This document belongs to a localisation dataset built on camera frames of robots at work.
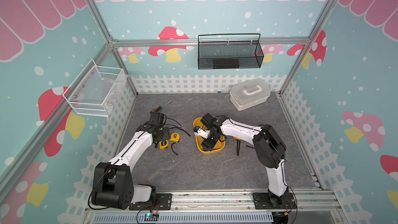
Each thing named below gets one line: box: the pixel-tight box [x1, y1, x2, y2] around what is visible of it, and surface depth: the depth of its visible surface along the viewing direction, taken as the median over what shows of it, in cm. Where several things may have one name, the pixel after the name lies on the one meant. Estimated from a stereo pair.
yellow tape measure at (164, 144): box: [159, 140, 170, 150], surface depth 93 cm
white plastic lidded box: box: [229, 77, 272, 111], surface depth 108 cm
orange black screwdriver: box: [148, 99, 173, 116], surface depth 111 cm
